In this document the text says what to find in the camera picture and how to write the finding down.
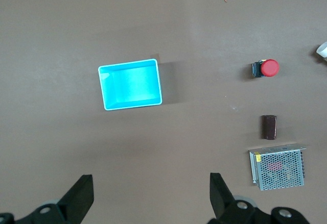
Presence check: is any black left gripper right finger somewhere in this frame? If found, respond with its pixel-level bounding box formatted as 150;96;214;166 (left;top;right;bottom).
207;172;310;224

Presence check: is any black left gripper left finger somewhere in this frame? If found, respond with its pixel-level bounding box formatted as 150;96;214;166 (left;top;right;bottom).
0;174;95;224

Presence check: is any red mushroom push button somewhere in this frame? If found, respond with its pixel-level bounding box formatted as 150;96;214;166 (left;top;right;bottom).
251;59;280;78

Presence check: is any perforated metal power supply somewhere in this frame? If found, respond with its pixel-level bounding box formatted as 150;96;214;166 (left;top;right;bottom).
248;143;307;191

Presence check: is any dark brown cylindrical capacitor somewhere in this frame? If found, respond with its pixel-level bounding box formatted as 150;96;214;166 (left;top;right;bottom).
261;114;278;141

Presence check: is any cyan plastic box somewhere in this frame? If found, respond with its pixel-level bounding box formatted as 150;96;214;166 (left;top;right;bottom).
98;58;163;111

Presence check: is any white object at edge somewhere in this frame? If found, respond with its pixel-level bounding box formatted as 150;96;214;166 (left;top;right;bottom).
315;41;327;62

